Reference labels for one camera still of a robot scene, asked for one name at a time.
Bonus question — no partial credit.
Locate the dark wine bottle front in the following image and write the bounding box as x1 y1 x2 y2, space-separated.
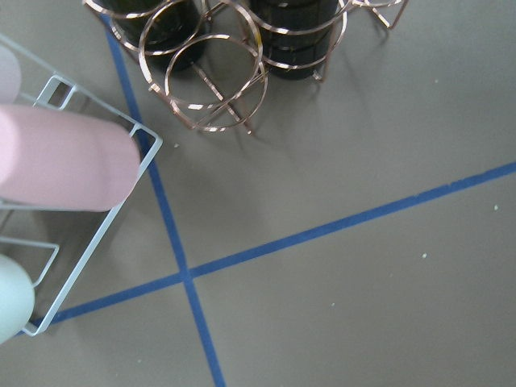
249 1 339 80

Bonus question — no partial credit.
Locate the dark wine bottle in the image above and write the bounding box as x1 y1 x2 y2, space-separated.
93 0 205 72
249 1 339 80

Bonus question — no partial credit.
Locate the dark wine bottle back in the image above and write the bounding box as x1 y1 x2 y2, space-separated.
93 0 205 72

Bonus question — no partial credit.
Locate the pink upturned cup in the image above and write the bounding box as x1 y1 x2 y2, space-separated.
1 105 140 212

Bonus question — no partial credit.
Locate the pale green cup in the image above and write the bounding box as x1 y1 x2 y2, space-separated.
1 254 35 343

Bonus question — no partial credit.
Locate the white upturned cup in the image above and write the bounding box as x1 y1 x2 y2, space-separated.
1 46 22 103

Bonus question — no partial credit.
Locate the copper wire bottle rack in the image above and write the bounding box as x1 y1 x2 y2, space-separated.
85 1 406 133

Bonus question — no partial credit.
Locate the white wire cup rack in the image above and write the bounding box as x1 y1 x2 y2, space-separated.
1 35 163 336

